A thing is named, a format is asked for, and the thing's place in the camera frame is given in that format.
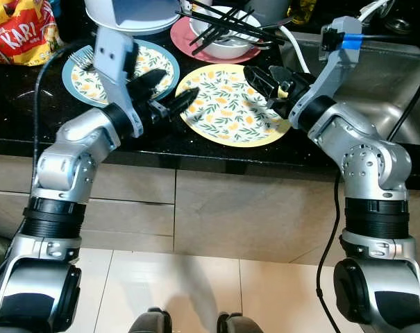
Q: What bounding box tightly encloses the blue rimmed lemon plate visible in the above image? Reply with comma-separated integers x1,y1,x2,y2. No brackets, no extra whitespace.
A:
62,40,181,109

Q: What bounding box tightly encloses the clear drinking glass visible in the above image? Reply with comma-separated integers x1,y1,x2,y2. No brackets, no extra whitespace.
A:
385,12,415,35

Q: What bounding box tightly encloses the pink plate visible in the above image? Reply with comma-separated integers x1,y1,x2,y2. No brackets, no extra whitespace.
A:
170,14,262,65

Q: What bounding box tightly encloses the white bowl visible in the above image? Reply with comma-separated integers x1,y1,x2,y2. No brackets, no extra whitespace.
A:
190,6,254,60

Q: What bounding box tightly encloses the white tiered storage organizer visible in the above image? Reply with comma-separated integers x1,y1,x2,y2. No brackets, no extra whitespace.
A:
85,0,181,35

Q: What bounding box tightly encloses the grey drawer front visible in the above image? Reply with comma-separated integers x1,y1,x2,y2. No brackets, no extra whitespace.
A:
0,154,176,204
71,229,174,254
0,196,176,237

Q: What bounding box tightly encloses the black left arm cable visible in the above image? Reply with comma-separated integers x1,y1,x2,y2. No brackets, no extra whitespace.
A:
31,38,99,185

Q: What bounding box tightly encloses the black right robot foot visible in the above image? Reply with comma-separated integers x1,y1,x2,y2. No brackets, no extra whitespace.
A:
217,312,264,333

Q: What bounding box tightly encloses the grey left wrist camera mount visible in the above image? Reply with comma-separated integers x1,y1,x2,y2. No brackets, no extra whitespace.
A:
94,28,145,138

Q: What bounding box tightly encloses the grey cabinet door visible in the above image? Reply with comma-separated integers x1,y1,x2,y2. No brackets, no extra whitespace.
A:
173,169,420,266

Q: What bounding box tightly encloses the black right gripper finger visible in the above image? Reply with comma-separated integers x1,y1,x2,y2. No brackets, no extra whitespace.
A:
242,65,281,100
268,65,302,85

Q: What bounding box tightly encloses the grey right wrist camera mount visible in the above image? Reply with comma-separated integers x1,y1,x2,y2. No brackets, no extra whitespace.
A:
289,15,364,128

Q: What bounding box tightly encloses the stainless steel sink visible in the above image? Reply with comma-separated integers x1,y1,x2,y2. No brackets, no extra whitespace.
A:
279,31,420,146

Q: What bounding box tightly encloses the white flexible hose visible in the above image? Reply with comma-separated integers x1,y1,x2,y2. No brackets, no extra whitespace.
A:
278,0,394,75

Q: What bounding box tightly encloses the black left robot foot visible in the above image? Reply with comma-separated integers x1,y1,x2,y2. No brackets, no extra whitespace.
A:
128,307,173,333

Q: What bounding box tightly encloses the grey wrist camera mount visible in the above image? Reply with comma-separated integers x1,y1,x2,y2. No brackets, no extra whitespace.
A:
289,15,364,128
94,28,145,138

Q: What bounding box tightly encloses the black robot foot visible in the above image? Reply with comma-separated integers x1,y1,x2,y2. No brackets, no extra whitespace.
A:
217,312,264,333
128,307,173,333

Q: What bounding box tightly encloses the black chopstick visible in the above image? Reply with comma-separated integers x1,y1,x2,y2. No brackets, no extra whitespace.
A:
191,3,252,56
176,8,287,39
189,15,285,44
199,6,240,48

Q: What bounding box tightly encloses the steel fork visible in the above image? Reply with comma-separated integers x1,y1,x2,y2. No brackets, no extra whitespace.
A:
69,46,98,74

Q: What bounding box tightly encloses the yellow rimmed lemon plate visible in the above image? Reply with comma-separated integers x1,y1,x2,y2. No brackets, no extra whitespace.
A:
176,64,292,148

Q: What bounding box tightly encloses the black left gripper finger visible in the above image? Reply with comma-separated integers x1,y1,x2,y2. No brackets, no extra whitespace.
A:
157,87,201,121
128,68,169,96

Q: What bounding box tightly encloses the yellow red Kari snack bag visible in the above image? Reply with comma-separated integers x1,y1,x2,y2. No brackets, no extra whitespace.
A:
0,0,63,67

